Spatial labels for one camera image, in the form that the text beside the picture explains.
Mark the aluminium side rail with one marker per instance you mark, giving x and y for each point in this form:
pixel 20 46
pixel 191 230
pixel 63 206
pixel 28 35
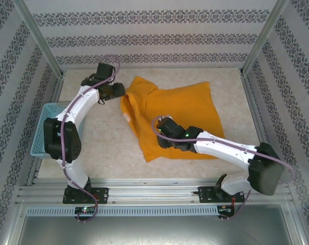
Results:
pixel 58 86
pixel 255 102

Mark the orange t-shirt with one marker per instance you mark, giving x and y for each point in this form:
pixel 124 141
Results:
pixel 182 102

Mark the light blue plastic basket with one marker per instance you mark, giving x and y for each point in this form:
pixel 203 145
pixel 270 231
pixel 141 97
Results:
pixel 39 137

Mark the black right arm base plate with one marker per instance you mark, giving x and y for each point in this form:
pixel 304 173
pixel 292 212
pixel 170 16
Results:
pixel 208 195

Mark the aluminium frame post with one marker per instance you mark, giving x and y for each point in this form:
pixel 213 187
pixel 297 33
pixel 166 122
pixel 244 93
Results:
pixel 39 38
pixel 263 38

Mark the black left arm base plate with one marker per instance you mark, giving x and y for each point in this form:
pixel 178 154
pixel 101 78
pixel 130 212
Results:
pixel 101 195

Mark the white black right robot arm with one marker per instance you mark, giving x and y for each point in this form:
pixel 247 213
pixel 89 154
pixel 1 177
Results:
pixel 220 153

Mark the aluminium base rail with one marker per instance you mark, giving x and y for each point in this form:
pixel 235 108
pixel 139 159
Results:
pixel 157 190

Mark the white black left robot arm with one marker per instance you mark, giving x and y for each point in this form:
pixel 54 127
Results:
pixel 85 102

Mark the small circuit board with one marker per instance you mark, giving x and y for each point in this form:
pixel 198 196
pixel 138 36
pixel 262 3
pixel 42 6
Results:
pixel 224 209
pixel 85 210

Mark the grey metal shelf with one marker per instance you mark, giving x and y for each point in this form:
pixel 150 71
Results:
pixel 154 229

